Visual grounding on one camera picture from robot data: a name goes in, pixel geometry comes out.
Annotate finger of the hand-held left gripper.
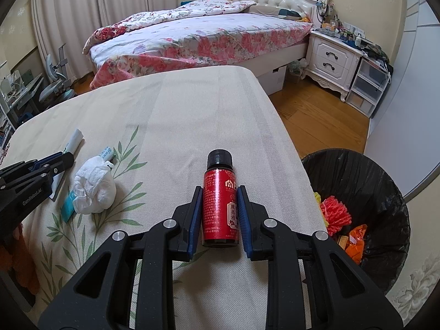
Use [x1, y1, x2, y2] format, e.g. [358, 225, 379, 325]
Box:
[0, 154, 63, 188]
[31, 152, 75, 188]

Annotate small teal packet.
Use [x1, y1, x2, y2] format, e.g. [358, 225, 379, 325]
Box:
[61, 192, 78, 223]

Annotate crumpled plastic bag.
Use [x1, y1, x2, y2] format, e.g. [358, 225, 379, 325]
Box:
[288, 60, 309, 80]

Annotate beige curtain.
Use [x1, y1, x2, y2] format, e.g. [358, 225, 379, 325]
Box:
[31, 0, 180, 86]

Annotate white tissue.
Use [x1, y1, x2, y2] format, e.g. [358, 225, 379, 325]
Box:
[72, 156, 117, 214]

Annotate red foam fruit net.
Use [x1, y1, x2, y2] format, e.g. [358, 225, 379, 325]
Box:
[320, 196, 352, 237]

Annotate dark blue cloth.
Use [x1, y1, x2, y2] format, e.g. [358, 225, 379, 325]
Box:
[278, 8, 304, 20]

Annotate clear plastic drawer unit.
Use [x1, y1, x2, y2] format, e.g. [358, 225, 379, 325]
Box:
[345, 57, 393, 118]

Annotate trash bin with black bag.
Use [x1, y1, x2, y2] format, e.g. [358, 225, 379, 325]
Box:
[301, 148, 411, 297]

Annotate floral bed sheet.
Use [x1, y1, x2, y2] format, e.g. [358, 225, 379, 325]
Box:
[90, 16, 314, 90]

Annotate person's left forearm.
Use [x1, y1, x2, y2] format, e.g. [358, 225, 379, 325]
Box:
[0, 222, 41, 296]

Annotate orange snack packet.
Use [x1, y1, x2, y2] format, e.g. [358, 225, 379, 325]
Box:
[345, 224, 368, 266]

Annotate cluttered desk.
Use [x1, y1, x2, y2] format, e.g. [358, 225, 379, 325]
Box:
[0, 61, 46, 147]

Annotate white pillow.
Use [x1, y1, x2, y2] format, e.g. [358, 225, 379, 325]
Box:
[247, 4, 312, 22]

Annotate grey sliding wardrobe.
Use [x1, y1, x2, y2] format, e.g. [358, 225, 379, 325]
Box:
[364, 0, 440, 200]

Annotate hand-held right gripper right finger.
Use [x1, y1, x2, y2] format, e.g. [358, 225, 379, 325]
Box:
[237, 185, 403, 330]

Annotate white storage box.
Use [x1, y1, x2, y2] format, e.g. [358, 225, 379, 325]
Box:
[258, 65, 288, 96]

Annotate floral quilt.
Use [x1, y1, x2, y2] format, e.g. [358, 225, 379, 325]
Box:
[82, 0, 258, 56]

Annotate white nightstand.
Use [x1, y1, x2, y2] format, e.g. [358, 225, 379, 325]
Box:
[304, 30, 365, 103]

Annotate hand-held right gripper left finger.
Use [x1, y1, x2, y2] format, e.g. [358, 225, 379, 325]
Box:
[38, 186, 203, 330]

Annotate red bottle with black cap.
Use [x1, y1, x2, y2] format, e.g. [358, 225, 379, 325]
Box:
[201, 149, 240, 248]

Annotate clutter of small bottles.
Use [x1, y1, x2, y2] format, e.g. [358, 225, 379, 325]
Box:
[318, 5, 391, 65]

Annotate blue and white paper tube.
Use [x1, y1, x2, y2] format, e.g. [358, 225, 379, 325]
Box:
[50, 129, 85, 202]

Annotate beige floral tablecloth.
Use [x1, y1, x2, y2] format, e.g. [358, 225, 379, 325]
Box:
[0, 65, 328, 330]

